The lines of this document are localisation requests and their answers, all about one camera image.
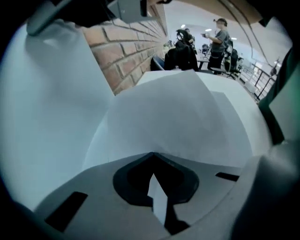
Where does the black jacket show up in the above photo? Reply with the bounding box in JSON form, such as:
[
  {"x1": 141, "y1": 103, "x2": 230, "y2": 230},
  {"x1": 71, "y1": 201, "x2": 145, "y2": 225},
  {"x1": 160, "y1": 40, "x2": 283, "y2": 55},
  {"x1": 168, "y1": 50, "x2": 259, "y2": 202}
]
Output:
[{"x1": 163, "y1": 40, "x2": 200, "y2": 72}]

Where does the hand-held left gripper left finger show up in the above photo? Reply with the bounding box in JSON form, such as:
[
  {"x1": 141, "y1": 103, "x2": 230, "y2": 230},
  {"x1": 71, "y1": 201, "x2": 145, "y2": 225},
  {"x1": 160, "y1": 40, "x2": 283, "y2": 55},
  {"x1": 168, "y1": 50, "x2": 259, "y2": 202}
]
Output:
[{"x1": 35, "y1": 151, "x2": 171, "y2": 235}]

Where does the black office chair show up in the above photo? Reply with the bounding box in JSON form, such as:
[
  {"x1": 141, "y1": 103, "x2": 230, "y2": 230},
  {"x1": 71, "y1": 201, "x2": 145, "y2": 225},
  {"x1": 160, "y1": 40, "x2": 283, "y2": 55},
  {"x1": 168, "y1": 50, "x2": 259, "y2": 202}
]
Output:
[{"x1": 222, "y1": 48, "x2": 242, "y2": 80}]

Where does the blue chair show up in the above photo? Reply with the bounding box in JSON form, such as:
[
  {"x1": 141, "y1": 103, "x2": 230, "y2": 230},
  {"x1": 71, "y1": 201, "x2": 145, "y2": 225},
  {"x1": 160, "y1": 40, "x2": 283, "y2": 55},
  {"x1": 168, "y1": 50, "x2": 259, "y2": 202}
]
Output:
[{"x1": 150, "y1": 57, "x2": 166, "y2": 71}]

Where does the white A4 paper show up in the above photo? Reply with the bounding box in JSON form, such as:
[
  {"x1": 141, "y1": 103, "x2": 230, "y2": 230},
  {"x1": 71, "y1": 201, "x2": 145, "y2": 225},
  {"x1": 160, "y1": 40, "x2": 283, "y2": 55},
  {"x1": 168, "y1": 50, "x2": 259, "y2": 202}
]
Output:
[{"x1": 83, "y1": 69, "x2": 254, "y2": 226}]

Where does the black metal railing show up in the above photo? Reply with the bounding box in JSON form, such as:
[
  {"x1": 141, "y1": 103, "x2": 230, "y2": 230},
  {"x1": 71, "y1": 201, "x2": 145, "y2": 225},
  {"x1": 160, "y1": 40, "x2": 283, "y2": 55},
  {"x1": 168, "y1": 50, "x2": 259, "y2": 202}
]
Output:
[{"x1": 239, "y1": 62, "x2": 277, "y2": 101}]

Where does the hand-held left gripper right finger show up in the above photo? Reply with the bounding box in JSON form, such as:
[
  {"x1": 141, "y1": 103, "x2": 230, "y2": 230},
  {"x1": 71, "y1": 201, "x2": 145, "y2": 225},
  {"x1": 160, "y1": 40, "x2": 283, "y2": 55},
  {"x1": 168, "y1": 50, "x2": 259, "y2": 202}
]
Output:
[{"x1": 153, "y1": 152, "x2": 246, "y2": 235}]

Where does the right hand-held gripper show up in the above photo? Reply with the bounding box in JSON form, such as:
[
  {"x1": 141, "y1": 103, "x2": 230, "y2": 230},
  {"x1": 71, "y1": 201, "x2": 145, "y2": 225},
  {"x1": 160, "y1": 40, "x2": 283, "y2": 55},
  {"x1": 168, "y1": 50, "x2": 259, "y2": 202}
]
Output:
[{"x1": 72, "y1": 0, "x2": 151, "y2": 28}]

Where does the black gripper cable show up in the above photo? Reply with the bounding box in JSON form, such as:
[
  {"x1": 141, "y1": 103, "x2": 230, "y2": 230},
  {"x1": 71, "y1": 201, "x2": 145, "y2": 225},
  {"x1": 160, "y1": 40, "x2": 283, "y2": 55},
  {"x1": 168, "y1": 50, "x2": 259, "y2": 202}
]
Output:
[{"x1": 217, "y1": 0, "x2": 272, "y2": 66}]

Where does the white table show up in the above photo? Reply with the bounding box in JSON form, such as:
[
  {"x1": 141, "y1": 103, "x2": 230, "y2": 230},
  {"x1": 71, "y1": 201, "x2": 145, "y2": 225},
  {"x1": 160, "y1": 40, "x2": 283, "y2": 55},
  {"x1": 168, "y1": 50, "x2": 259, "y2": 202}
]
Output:
[{"x1": 135, "y1": 69, "x2": 267, "y2": 169}]

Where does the green printed t-shirt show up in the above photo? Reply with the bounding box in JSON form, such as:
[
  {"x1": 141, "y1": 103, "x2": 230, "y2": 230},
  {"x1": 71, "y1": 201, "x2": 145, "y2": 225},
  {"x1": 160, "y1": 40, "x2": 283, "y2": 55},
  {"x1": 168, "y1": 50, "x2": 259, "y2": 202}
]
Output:
[{"x1": 257, "y1": 16, "x2": 300, "y2": 146}]

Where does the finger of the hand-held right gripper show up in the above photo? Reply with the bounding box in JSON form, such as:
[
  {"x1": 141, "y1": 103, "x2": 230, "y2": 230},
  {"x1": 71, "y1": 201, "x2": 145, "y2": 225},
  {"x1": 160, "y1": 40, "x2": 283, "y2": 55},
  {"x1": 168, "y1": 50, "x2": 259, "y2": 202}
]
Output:
[{"x1": 26, "y1": 0, "x2": 78, "y2": 36}]

